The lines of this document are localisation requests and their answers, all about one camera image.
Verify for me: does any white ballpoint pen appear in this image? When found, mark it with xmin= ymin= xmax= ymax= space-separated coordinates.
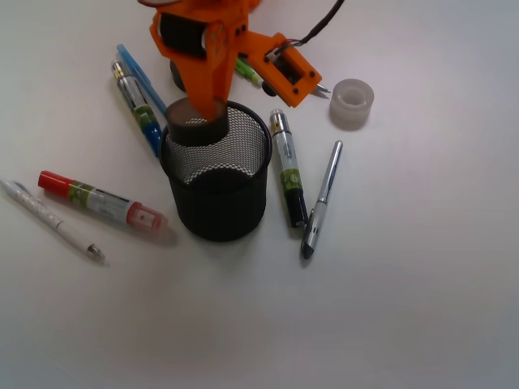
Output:
xmin=1 ymin=180 xmax=109 ymax=266

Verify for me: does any orange gripper body with motor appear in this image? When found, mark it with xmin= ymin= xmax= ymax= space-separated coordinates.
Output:
xmin=149 ymin=1 xmax=260 ymax=62

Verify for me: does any black mesh pen holder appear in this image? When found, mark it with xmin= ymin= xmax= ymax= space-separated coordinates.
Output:
xmin=159 ymin=101 xmax=272 ymax=242

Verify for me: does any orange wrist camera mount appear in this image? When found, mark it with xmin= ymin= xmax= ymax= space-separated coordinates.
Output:
xmin=236 ymin=31 xmax=322 ymax=107

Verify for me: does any dark tape roll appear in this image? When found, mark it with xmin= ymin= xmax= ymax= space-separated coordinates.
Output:
xmin=166 ymin=98 xmax=229 ymax=147

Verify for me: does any green pen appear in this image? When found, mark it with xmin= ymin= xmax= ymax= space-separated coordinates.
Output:
xmin=235 ymin=58 xmax=263 ymax=88

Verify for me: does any black capped marker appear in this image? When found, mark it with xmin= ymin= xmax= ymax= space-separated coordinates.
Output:
xmin=269 ymin=109 xmax=308 ymax=228

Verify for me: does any clear tape roll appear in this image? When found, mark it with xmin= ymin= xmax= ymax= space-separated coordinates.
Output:
xmin=329 ymin=79 xmax=375 ymax=130

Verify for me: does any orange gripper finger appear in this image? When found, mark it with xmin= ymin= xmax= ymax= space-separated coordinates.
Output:
xmin=210 ymin=45 xmax=238 ymax=103
xmin=173 ymin=56 xmax=221 ymax=122

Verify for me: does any red capped marker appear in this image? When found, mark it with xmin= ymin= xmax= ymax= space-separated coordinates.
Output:
xmin=38 ymin=170 xmax=169 ymax=235

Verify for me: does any silver metal pen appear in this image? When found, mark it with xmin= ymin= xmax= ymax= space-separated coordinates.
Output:
xmin=301 ymin=140 xmax=343 ymax=260

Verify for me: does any black cable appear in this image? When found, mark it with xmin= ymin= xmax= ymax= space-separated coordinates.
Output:
xmin=288 ymin=0 xmax=346 ymax=46

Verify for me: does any light blue pen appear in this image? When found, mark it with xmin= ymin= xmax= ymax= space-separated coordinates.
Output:
xmin=117 ymin=44 xmax=167 ymax=118

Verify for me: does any blue capped marker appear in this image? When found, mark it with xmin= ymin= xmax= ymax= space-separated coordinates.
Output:
xmin=111 ymin=60 xmax=162 ymax=157

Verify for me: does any dark blue ballpoint pen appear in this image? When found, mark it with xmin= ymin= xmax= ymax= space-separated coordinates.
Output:
xmin=261 ymin=80 xmax=331 ymax=100

